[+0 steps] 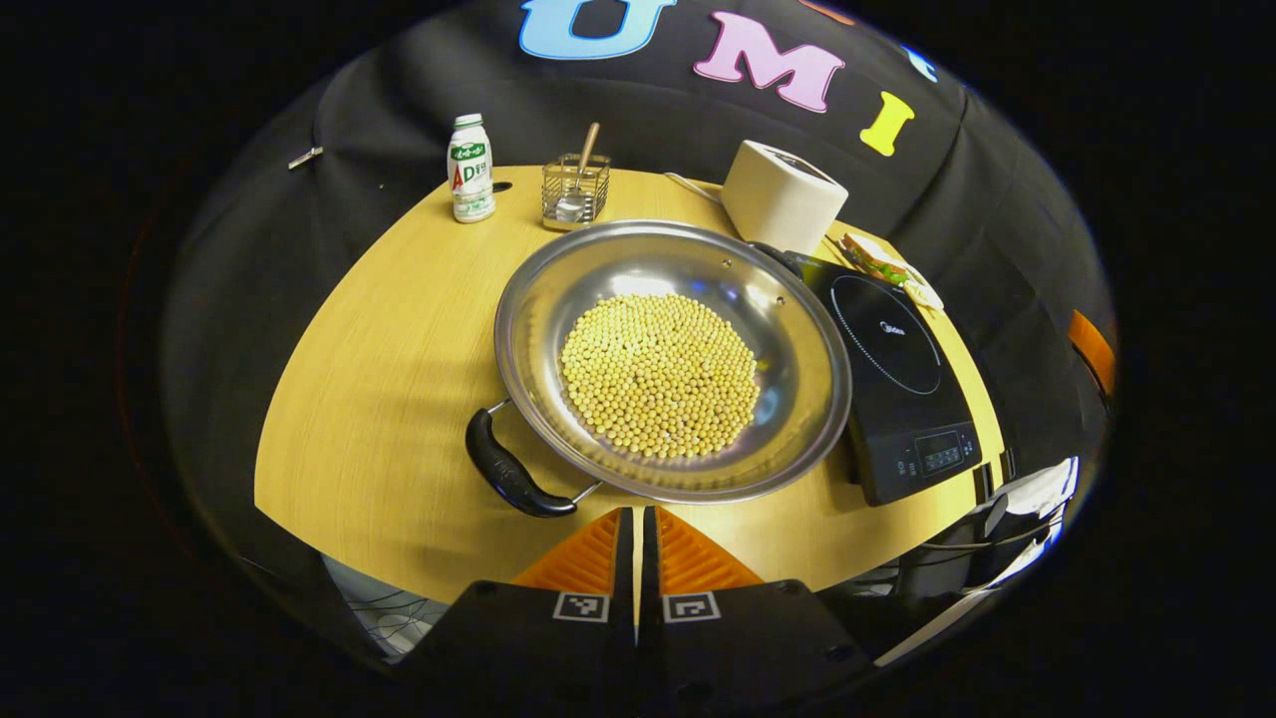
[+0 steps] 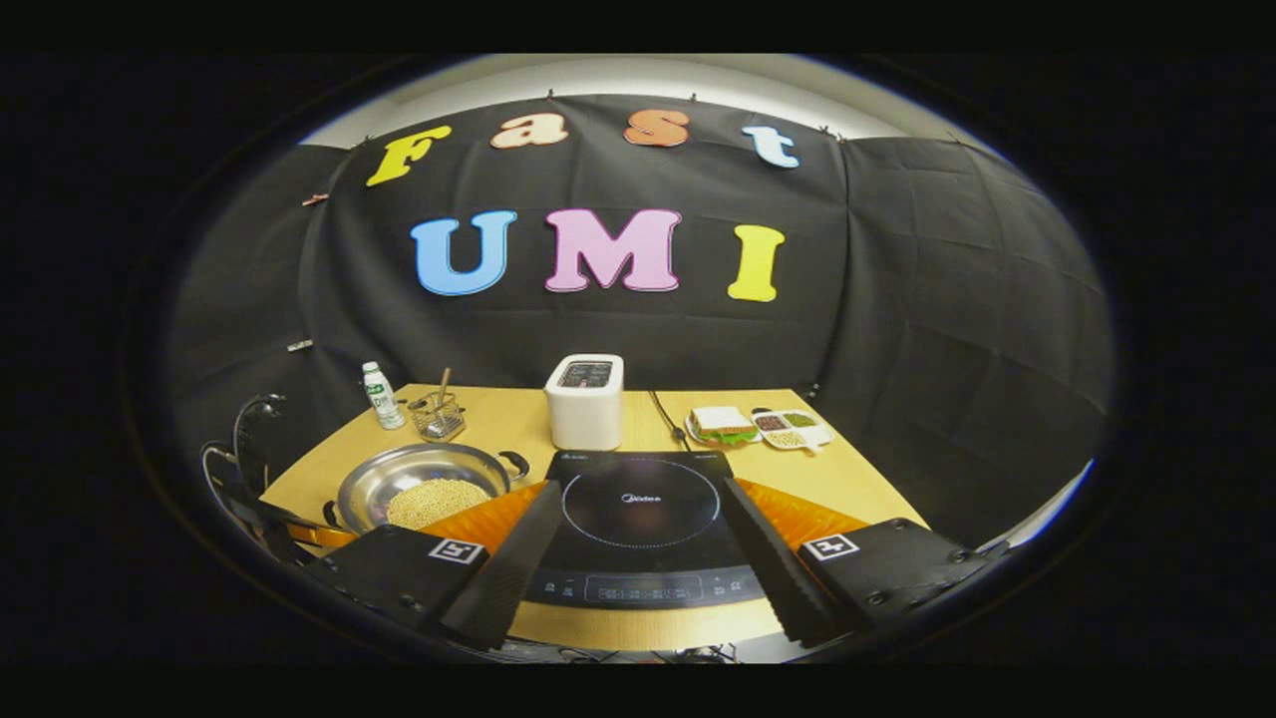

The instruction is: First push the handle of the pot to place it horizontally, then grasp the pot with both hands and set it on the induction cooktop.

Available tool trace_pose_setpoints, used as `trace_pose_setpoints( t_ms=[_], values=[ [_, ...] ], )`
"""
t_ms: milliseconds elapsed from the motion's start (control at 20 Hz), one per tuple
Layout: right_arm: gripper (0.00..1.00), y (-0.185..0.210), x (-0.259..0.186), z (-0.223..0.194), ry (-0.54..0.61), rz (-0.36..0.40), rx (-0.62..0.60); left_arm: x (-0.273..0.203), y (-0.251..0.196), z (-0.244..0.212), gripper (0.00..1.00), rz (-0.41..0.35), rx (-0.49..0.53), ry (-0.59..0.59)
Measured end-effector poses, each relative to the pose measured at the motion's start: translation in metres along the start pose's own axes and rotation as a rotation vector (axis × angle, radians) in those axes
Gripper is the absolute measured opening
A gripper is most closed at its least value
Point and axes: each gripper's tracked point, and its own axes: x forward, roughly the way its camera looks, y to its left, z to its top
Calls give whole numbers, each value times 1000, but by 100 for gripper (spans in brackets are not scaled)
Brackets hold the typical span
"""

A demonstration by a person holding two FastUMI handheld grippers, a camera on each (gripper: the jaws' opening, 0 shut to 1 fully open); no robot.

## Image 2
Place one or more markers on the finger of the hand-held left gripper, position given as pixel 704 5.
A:
pixel 319 537

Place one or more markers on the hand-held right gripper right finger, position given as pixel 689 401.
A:
pixel 768 573

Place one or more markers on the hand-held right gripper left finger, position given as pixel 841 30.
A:
pixel 513 578

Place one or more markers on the pile of yellow soybeans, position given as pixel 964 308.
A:
pixel 439 504

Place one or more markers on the black induction cooktop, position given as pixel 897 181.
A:
pixel 638 558

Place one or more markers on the white divided snack plate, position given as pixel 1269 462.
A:
pixel 797 437

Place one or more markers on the white drink bottle green label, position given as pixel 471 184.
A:
pixel 384 404

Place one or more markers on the sandwich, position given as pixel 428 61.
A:
pixel 723 421

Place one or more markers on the white toaster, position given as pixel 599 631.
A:
pixel 583 419

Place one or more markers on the wooden spoon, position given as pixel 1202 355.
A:
pixel 444 384

